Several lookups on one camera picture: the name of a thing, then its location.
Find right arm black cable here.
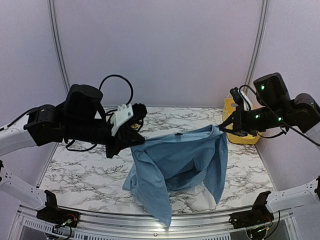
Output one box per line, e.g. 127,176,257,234
238,84,320,147

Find yellow plastic basket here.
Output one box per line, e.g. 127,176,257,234
222,97,260,145

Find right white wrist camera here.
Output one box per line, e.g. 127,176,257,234
229,87,254,111

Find aluminium front frame rail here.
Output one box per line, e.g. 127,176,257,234
7,199,295,240

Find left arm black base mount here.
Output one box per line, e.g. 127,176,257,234
36,190,80,228

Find left aluminium wall post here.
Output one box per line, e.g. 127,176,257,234
47,0,71,93

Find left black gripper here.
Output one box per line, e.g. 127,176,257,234
65,117,145,158

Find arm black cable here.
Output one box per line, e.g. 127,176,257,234
238,84,320,147
98,74,135,106

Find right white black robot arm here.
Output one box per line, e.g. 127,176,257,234
219,72,320,228

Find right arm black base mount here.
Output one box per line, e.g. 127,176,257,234
229,191,274,229

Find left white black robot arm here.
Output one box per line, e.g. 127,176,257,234
0,84,147,159

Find aluminium wall post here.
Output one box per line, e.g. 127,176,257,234
47,0,71,93
245,0,269,85

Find right aluminium wall post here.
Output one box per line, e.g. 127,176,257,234
245,0,269,85

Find light blue printed t-shirt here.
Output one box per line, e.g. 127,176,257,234
122,124,228,227

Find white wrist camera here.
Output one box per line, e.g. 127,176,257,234
229,87,254,111
110,103,134,137

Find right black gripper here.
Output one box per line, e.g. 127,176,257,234
220,103,289,136

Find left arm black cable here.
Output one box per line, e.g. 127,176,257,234
98,74,135,106

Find right black brooch box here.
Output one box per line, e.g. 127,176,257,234
130,123,142,132

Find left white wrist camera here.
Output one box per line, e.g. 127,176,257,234
110,103,134,137

